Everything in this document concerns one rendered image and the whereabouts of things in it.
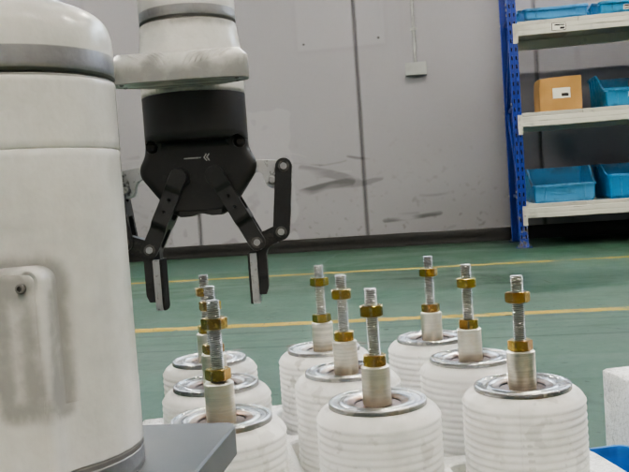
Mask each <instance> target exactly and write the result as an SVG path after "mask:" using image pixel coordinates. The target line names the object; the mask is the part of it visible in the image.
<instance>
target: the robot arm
mask: <svg viewBox="0 0 629 472"><path fill-rule="evenodd" d="M137 4H138V15H139V53H136V54H125V55H116V56H115V57H114V58H113V52H112V46H111V40H110V35H109V32H108V30H107V28H106V26H105V25H104V24H103V23H102V22H101V21H100V20H99V19H98V18H96V17H95V16H93V15H92V14H90V13H89V12H86V11H84V10H82V9H80V8H78V7H74V6H71V5H68V4H65V3H62V2H59V1H56V0H0V472H137V471H138V470H139V469H140V468H142V466H143V464H144V462H145V449H144V437H143V426H142V414H141V401H140V390H139V371H138V360H137V348H136V336H135V324H134V313H133V302H132V289H131V278H130V267H129V255H128V253H131V254H134V255H138V256H140V257H141V258H142V260H143V262H144V272H145V282H146V295H147V298H148V300H149V302H155V304H156V310H157V311H164V310H168V309H169V307H170V300H169V288H168V265H167V258H163V251H164V248H165V246H166V243H167V241H168V237H169V234H170V233H171V231H172V229H173V228H174V226H175V223H176V221H177V218H178V216H179V217H190V216H196V215H198V214H210V215H216V214H226V213H229V214H230V216H231V217H232V219H233V221H234V222H235V224H236V225H237V226H238V228H239V229H240V231H241V233H242V235H243V237H244V238H245V240H246V242H248V244H249V248H250V252H249V253H247V258H248V271H249V283H250V295H251V304H254V303H261V301H262V298H261V294H267V293H268V290H269V287H270V277H269V264H268V250H269V248H270V246H272V245H273V244H275V243H279V242H280V241H282V240H284V239H286V238H287V237H288V235H289V233H290V219H291V194H292V168H293V167H292V164H291V162H290V160H289V159H287V158H285V157H282V158H279V159H278V160H269V159H256V158H255V156H254V155H253V153H252V152H251V149H250V147H249V141H248V129H247V117H246V105H245V93H244V81H245V80H248V79H249V65H248V55H247V53H246V52H244V51H243V50H242V49H241V46H240V42H239V38H238V33H237V26H236V19H235V7H234V0H137ZM116 89H125V90H126V89H140V92H141V103H142V115H143V126H144V139H145V156H144V159H143V162H142V164H141V166H140V168H137V169H132V170H123V171H122V162H121V152H120V150H121V147H120V135H119V124H118V111H117V100H116ZM256 172H260V173H261V174H262V175H263V177H264V182H265V184H266V186H268V187H270V188H274V205H273V227H271V228H269V229H265V230H263V231H262V229H261V228H260V226H259V225H258V223H257V222H256V220H255V218H254V216H253V214H252V212H251V211H250V209H249V207H248V206H247V204H246V202H245V201H244V199H243V197H242V196H241V195H242V194H243V192H244V191H245V189H246V187H247V186H248V185H249V183H250V182H251V180H252V179H253V177H254V175H255V174H256ZM141 181H144V183H145V184H146V185H148V186H149V188H150V189H151V190H152V191H153V192H154V194H155V195H156V196H157V197H158V198H159V199H160V200H159V203H158V205H157V208H156V210H155V213H154V216H153V219H152V222H151V226H150V229H149V231H148V233H147V236H146V238H141V237H138V233H137V227H136V222H135V217H134V213H133V208H132V203H131V199H132V198H134V197H135V196H136V195H137V194H138V186H139V183H140V182H141Z"/></svg>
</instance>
